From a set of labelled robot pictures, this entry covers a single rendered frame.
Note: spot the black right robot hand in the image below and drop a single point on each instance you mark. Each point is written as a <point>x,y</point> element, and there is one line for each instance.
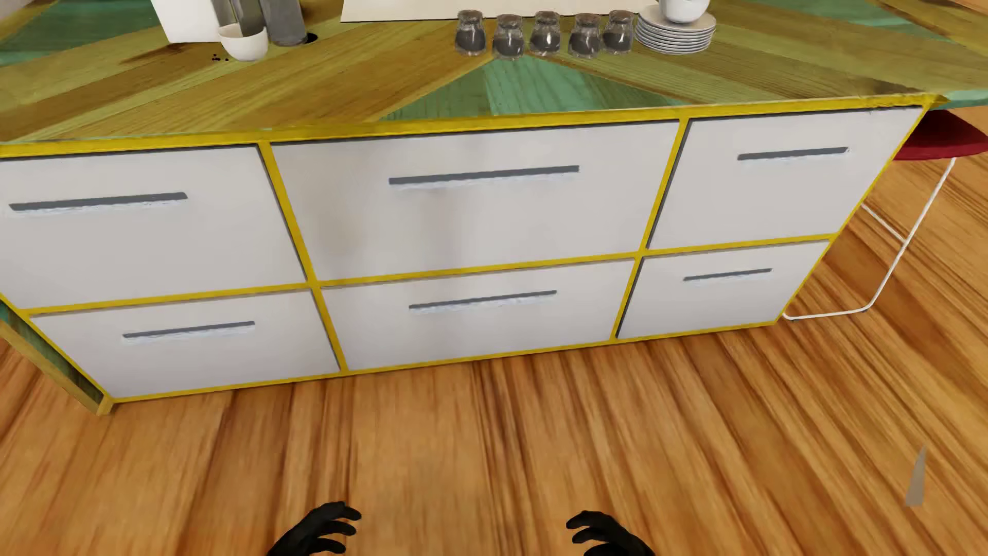
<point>606,533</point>

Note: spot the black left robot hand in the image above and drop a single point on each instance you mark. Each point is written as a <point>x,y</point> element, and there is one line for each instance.
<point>324,529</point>

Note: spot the small white drawer front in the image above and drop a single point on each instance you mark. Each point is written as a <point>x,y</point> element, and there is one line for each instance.
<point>193,347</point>
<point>478,313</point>
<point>718,289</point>

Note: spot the large white drawer front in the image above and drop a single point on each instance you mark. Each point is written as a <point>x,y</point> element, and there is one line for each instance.
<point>139,232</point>
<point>478,201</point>
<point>779,177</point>

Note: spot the yellow-framed kitchen island counter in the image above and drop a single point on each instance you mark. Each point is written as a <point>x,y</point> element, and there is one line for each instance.
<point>463,193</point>

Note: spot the white bowl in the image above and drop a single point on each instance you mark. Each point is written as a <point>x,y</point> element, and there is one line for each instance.
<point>244,42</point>

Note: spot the glass jar with dark contents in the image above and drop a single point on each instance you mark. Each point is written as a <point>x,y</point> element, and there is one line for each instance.
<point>619,32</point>
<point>584,36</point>
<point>508,37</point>
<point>546,34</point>
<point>470,34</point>

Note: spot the stack of white plates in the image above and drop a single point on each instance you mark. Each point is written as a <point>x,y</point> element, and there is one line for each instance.
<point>676,35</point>

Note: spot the white coffee machine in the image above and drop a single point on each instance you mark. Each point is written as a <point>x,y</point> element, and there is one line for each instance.
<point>231,15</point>

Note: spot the white cup on plates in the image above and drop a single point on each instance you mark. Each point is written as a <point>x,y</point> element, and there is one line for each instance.
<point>683,8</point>

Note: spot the red stool with white frame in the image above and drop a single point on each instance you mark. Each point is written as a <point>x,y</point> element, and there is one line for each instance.
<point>938,139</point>

